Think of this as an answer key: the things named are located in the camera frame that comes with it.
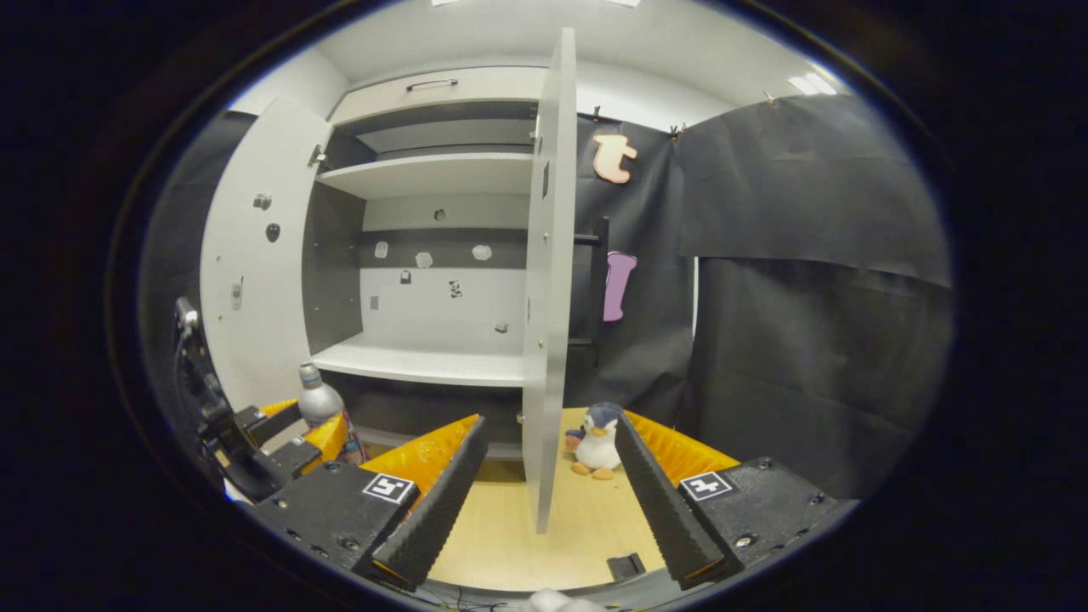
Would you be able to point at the white and grey cabinet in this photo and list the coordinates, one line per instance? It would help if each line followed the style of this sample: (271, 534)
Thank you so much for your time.
(425, 174)

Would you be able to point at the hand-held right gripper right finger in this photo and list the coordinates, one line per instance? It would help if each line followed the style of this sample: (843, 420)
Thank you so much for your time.
(667, 510)

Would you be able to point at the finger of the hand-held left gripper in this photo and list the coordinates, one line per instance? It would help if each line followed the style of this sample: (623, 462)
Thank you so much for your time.
(268, 425)
(293, 459)

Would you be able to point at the silver bottle with pink label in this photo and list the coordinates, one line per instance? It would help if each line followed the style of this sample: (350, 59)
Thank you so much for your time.
(319, 404)

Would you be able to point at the small black block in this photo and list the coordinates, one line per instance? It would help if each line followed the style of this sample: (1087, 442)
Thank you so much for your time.
(626, 568)

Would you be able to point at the white cabinet drawer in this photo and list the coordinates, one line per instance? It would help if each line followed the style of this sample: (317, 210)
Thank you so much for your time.
(493, 89)

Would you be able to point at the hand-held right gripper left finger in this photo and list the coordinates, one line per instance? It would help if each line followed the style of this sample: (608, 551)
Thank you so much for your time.
(433, 518)

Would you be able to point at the ceiling light panel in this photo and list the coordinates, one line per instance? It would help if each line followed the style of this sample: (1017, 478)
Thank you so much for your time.
(812, 83)

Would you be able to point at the penguin plush toy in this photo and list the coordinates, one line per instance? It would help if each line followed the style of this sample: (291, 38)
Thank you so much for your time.
(599, 446)

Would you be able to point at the black backdrop cloth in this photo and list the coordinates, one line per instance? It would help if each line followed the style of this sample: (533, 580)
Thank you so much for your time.
(807, 340)

